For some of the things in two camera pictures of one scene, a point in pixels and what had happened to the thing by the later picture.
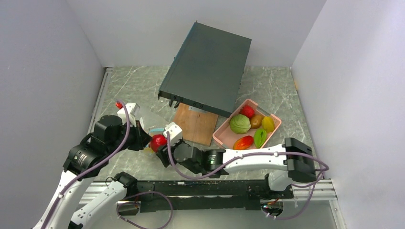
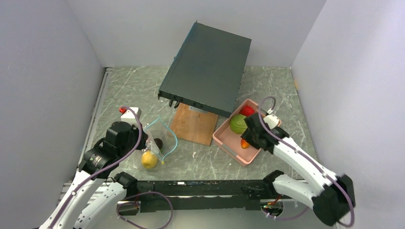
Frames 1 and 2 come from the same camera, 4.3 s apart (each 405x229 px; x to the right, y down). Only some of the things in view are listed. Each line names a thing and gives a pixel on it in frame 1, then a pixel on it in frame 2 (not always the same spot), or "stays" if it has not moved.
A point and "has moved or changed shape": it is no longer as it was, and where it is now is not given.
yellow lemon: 148,150 has moved or changed shape
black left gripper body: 134,141 stays
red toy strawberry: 247,110 stays
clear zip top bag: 154,120 has moved or changed shape
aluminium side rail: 96,186 stays
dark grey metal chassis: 207,71 stays
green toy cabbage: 239,124 stays
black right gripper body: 164,152 to 250,137
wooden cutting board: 197,127 stays
